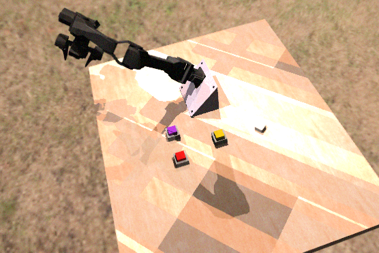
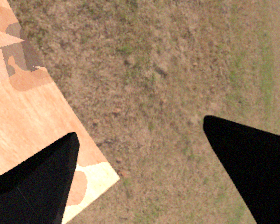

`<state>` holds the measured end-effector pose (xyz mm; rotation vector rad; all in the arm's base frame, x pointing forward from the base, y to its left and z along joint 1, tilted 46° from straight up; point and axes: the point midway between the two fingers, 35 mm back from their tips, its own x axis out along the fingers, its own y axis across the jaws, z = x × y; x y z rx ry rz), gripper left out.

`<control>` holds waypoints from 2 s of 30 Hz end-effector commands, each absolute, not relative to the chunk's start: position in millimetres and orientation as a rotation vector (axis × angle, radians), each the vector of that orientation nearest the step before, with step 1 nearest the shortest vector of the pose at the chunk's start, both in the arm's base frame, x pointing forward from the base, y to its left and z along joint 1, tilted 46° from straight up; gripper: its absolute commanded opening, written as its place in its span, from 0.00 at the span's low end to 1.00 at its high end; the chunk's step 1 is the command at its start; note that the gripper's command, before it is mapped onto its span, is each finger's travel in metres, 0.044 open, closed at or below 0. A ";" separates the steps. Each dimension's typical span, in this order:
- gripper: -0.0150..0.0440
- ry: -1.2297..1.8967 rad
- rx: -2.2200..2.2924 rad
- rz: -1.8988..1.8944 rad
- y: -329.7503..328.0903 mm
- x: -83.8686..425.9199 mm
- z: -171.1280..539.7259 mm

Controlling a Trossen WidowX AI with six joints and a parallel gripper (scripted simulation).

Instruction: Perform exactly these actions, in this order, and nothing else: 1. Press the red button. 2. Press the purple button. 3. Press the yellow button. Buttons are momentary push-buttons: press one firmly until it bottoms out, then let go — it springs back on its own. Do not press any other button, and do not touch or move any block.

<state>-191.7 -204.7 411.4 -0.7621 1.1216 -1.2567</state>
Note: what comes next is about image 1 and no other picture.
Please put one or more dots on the red button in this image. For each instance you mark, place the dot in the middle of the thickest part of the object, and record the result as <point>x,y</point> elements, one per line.
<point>181,159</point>

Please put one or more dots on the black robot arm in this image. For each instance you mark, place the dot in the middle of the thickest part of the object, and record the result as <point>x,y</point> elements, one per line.
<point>135,56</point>

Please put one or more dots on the yellow button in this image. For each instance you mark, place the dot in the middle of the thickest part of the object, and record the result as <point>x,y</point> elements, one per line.
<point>219,137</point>

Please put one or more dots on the purple button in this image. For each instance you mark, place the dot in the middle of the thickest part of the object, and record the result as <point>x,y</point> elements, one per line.
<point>172,133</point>

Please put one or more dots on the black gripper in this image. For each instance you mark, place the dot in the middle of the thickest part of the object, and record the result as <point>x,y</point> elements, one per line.
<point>63,43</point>

